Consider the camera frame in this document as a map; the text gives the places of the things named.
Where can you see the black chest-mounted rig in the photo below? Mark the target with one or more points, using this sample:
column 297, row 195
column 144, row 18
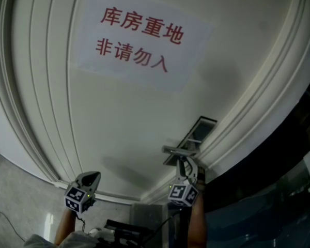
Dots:
column 129, row 231

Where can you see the person's left forearm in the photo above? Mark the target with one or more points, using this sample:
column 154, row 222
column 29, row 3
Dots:
column 65, row 226

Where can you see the white paper sign red lettering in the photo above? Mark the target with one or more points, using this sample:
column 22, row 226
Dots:
column 134, row 76

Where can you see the person's right forearm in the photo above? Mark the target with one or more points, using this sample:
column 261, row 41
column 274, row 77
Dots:
column 197, row 223

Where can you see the grey marble plinth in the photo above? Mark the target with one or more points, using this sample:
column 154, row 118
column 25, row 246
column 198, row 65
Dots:
column 147, row 216

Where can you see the white door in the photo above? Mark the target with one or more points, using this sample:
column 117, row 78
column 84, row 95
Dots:
column 134, row 117

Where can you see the person's grey clothing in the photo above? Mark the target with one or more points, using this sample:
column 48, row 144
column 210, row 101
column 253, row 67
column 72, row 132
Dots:
column 72, row 240

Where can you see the black door lock plate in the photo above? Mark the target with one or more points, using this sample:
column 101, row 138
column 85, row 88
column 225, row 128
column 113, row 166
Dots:
column 202, row 130

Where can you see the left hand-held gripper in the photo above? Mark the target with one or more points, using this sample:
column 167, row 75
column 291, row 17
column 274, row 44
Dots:
column 76, row 199

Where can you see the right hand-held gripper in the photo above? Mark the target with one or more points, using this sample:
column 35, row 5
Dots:
column 182, row 194

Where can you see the person's left white shoe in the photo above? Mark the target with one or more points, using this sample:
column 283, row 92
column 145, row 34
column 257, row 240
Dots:
column 95, row 231

